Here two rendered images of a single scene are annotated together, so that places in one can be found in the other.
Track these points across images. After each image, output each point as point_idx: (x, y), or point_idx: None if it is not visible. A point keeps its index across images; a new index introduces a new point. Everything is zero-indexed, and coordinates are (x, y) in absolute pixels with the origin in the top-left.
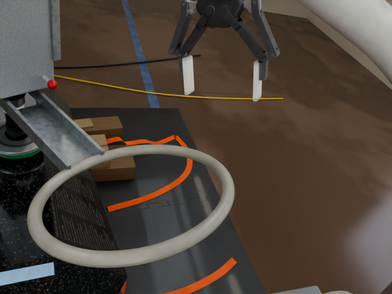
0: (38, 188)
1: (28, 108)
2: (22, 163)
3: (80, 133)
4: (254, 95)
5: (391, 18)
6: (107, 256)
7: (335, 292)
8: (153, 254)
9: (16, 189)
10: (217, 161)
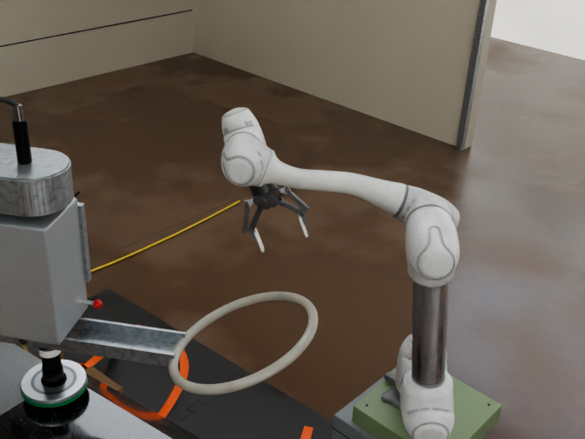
0: (116, 414)
1: (80, 339)
2: (78, 404)
3: (152, 332)
4: (305, 234)
5: (354, 179)
6: (272, 366)
7: (406, 337)
8: (296, 351)
9: (98, 425)
10: (281, 292)
